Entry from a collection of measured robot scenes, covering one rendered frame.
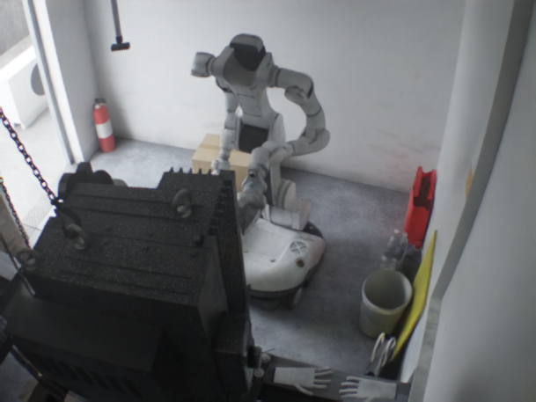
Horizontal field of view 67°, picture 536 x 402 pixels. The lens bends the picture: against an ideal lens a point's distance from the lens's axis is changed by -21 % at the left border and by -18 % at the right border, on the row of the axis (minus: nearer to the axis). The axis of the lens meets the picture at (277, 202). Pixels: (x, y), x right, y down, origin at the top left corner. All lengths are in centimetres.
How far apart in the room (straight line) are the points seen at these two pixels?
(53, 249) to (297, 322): 192
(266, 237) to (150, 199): 170
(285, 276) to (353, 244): 75
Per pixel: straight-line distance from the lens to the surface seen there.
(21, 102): 505
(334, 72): 321
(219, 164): 250
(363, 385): 196
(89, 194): 133
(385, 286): 282
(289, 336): 283
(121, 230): 121
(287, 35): 317
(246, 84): 202
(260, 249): 283
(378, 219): 345
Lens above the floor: 245
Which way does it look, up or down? 44 degrees down
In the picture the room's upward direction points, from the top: 1 degrees counter-clockwise
